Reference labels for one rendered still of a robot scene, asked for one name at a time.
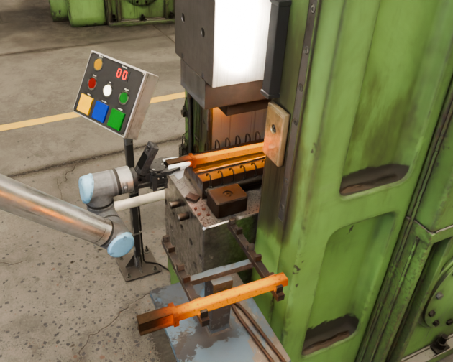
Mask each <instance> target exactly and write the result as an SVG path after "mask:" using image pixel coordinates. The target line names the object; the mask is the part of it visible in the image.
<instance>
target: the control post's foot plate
mask: <svg viewBox="0 0 453 362"><path fill-rule="evenodd" d="M143 250H144V258H145V261H151V262H156V260H155V257H154V256H153V254H152V252H151V250H150V248H148V247H147V245H146V246H145V249H143ZM141 253H142V250H141ZM115 259H116V263H117V265H118V267H119V271H120V272H121V273H122V276H123V278H124V280H125V282H132V281H134V280H138V279H144V278H146V277H148V276H152V275H156V274H158V273H161V272H162V269H161V268H160V266H159V265H158V264H151V263H145V262H143V259H142V265H141V261H140V257H139V256H138V257H137V265H138V266H136V263H135V255H134V252H132V253H130V254H125V255H124V256H121V257H116V258H115Z"/></svg>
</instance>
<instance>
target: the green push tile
mask: <svg viewBox="0 0 453 362"><path fill-rule="evenodd" d="M125 115H126V114H125V113H122V112H121V111H118V110H116V109H115V108H113V109H112V110H111V114H110V117H109V120H108V123H107V126H110V127H111V128H113V129H116V130H117V131H120V130H121V127H122V124H123V121H124V117H125Z"/></svg>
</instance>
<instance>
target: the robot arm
mask: <svg viewBox="0 0 453 362"><path fill-rule="evenodd" d="M158 150H159V147H158V146H157V145H156V143H154V142H152V141H148V143H147V145H146V147H145V149H144V151H143V153H142V155H141V157H140V159H139V161H138V163H137V165H136V167H135V169H136V172H135V170H134V168H133V167H131V168H128V166H123V167H117V168H114V169H112V170H106V171H102V172H96V173H93V174H91V173H90V174H87V175H84V176H81V177H80V178H79V181H78V185H79V190H80V195H81V200H82V202H83V203H85V204H86V207H87V210H84V209H82V208H79V207H77V206H75V205H72V204H70V203H67V202H65V201H64V200H61V199H59V198H56V197H54V196H51V195H49V194H47V193H45V192H42V191H40V190H37V189H35V188H33V187H30V186H28V185H26V184H23V183H21V182H18V181H16V180H13V179H12V178H10V177H7V176H5V175H2V174H0V210H2V211H5V212H8V213H11V214H13V215H17V216H19V217H21V218H25V219H27V220H29V221H33V222H35V223H39V224H41V225H43V226H47V227H48V228H52V229H55V230H56V231H60V232H63V233H66V234H68V235H71V236H74V237H76V238H79V239H82V240H84V241H87V242H90V243H93V244H94V245H96V246H99V247H101V248H104V249H106V250H107V252H108V254H110V256H113V257H121V256H124V255H125V254H127V253H129V252H130V250H131V249H132V247H133V245H134V238H133V236H132V233H130V232H129V230H128V228H127V227H126V226H125V224H124V223H123V221H122V220H121V218H120V217H119V215H118V213H117V212H116V211H115V208H114V196H117V195H122V194H125V193H128V192H133V191H134V192H135V193H136V192H139V189H141V188H144V187H150V189H152V191H153V192H154V191H158V190H163V189H166V188H168V178H167V175H169V176H171V175H175V176H176V178H177V179H180V178H182V177H183V173H184V170H185V168H186V167H188V166H189V165H190V164H191V162H182V163H178V164H172V165H169V166H168V167H167V166H166V163H165V160H166V159H173V158H177V157H160V158H157V159H155V156H156V154H157V152H158ZM159 187H164V188H160V189H158V188H159Z"/></svg>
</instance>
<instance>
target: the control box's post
mask: <svg viewBox="0 0 453 362"><path fill-rule="evenodd" d="M123 140H124V152H125V160H126V166H128V168H131V167H133V168H134V170H135V167H134V149H133V139H126V138H123ZM136 196H137V194H133V195H130V194H129V198H133V197H136ZM130 217H131V225H132V232H133V234H136V233H139V215H138V206H137V207H134V208H130ZM132 236H133V235H132ZM133 238H134V245H133V249H134V255H135V263H136V266H138V265H137V257H138V256H139V257H140V261H141V265H142V253H141V243H140V234H138V235H136V236H133Z"/></svg>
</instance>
